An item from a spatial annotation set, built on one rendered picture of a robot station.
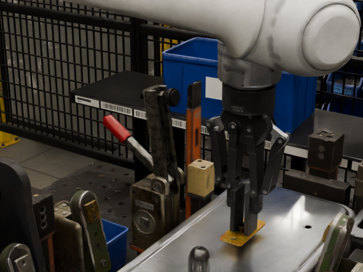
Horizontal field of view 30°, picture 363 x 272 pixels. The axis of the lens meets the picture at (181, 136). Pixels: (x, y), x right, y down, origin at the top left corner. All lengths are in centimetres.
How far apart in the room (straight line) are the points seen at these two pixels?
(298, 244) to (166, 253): 20
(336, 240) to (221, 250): 20
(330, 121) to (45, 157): 260
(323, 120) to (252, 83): 58
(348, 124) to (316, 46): 77
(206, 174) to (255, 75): 28
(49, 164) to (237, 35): 309
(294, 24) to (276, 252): 43
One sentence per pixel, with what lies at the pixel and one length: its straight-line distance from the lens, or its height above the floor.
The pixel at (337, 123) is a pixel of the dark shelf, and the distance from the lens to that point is 146.
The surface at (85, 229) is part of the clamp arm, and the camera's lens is 97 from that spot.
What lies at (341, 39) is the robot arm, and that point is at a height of 137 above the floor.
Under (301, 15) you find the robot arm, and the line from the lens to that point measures 70.
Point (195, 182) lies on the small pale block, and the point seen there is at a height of 104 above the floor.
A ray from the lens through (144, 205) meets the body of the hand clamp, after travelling 111.
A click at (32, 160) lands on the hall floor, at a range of 384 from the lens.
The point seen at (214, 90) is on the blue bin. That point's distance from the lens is 142.
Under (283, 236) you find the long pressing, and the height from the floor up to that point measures 100.
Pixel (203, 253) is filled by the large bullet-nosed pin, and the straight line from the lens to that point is 94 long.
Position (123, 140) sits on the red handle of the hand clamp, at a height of 112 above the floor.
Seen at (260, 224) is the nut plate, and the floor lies 102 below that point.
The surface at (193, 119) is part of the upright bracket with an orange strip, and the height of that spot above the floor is 114.
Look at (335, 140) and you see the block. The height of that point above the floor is 108.
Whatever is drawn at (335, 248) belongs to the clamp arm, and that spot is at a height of 108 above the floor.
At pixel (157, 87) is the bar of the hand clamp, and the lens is 106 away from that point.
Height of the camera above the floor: 154
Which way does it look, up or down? 22 degrees down
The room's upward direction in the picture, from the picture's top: straight up
